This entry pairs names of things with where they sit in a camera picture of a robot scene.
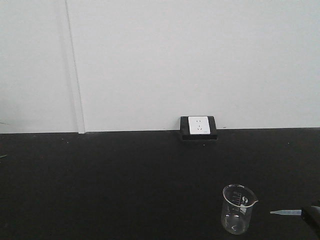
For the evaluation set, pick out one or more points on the clear glass beaker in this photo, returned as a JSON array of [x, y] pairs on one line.
[[237, 207]]

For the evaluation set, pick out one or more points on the translucent plastic pipette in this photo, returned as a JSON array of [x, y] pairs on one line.
[[287, 212]]

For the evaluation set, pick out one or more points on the white socket on black base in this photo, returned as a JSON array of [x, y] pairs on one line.
[[198, 128]]

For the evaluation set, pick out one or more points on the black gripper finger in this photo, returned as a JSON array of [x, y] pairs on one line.
[[311, 215]]

